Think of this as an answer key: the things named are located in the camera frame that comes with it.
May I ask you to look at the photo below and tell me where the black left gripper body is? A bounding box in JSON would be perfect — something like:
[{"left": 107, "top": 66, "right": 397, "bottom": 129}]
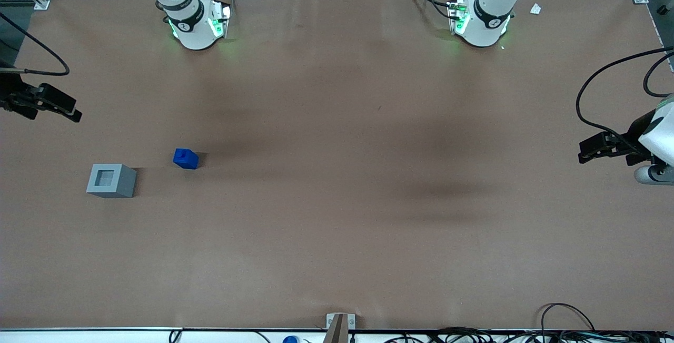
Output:
[{"left": 606, "top": 111, "right": 654, "bottom": 166}]

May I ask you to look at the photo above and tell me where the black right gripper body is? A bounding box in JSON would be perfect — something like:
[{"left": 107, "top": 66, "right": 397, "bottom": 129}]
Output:
[{"left": 0, "top": 76, "right": 43, "bottom": 120}]

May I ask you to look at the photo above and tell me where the blue plastic part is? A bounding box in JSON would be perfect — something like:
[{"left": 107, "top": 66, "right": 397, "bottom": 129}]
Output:
[{"left": 173, "top": 148, "right": 200, "bottom": 170}]

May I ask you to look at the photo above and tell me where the gray square base block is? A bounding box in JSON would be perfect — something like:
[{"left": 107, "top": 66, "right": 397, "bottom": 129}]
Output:
[{"left": 86, "top": 163, "right": 137, "bottom": 199}]

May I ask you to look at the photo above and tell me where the brown table cover sheet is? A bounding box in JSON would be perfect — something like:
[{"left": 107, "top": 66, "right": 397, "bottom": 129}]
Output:
[{"left": 0, "top": 0, "right": 674, "bottom": 331}]

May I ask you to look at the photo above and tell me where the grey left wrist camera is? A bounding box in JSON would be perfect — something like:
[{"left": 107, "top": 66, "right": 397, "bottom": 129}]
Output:
[{"left": 634, "top": 164, "right": 674, "bottom": 185}]

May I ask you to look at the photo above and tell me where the long black looping cable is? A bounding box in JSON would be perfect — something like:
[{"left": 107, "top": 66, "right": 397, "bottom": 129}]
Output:
[{"left": 576, "top": 46, "right": 674, "bottom": 141}]

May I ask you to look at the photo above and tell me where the short black curved cable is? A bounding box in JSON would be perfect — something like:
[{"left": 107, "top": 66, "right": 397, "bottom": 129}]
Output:
[{"left": 643, "top": 52, "right": 674, "bottom": 97}]

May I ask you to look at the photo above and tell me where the thin black cable loop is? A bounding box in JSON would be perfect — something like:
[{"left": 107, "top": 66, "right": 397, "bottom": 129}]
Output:
[{"left": 541, "top": 303, "right": 596, "bottom": 333}]

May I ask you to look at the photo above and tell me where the black cable bundle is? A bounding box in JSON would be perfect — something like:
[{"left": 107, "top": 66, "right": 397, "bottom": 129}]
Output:
[{"left": 384, "top": 326, "right": 674, "bottom": 343}]

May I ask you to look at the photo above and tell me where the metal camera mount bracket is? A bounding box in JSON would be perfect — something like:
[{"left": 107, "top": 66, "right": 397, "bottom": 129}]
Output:
[{"left": 326, "top": 313, "right": 356, "bottom": 343}]

